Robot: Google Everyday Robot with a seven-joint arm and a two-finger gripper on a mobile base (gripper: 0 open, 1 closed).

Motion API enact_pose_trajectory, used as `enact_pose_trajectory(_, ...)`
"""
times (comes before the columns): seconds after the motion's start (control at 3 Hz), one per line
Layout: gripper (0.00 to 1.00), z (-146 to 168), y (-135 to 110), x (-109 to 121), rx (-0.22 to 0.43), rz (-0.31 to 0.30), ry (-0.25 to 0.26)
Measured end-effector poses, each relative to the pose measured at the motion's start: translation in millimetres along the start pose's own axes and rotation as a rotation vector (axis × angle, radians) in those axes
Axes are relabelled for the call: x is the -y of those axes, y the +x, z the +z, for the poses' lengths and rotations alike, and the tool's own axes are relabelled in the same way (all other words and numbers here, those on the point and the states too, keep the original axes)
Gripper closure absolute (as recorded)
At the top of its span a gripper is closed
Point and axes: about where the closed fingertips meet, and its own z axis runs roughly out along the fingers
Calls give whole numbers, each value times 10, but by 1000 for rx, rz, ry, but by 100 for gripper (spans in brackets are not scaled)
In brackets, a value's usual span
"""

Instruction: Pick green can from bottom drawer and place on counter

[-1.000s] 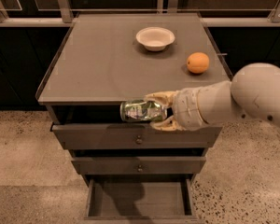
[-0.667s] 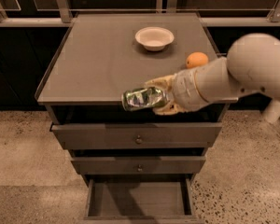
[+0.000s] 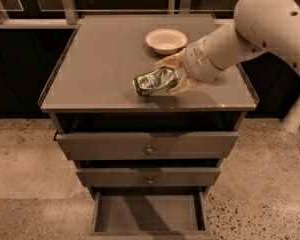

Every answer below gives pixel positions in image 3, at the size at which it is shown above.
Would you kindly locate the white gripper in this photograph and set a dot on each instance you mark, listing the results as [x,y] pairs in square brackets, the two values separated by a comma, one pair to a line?
[194,60]

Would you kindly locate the crushed green can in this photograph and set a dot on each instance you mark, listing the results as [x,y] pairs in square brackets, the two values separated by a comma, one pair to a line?
[149,83]

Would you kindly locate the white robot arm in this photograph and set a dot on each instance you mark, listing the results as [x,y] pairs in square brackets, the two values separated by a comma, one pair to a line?
[258,27]

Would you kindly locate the top drawer brass knob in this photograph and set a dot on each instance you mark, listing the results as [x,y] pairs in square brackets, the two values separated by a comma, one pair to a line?
[149,150]

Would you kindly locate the drawer brass knob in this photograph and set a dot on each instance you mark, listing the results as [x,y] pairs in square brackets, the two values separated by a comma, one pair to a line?
[150,180]
[149,150]

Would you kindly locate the grey drawer cabinet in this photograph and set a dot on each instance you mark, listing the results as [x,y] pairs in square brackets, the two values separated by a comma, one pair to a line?
[91,90]

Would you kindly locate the middle drawer brass knob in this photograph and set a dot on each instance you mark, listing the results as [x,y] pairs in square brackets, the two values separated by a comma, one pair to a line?
[150,180]

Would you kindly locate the middle grey drawer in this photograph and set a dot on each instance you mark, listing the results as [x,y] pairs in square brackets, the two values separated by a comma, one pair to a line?
[137,177]

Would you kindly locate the grey drawer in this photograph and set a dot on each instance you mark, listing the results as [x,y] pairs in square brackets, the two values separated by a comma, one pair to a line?
[132,146]
[137,177]
[155,213]

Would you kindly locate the top grey drawer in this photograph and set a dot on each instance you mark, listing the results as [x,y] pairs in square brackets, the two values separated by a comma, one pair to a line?
[132,146]

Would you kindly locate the bottom grey drawer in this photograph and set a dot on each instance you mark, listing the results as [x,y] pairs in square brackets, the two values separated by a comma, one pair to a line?
[155,213]

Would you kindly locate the white paper bowl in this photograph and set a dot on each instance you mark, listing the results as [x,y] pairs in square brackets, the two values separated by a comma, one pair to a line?
[166,41]

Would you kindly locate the metal railing frame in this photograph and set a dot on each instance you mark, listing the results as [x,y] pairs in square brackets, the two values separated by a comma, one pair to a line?
[71,13]

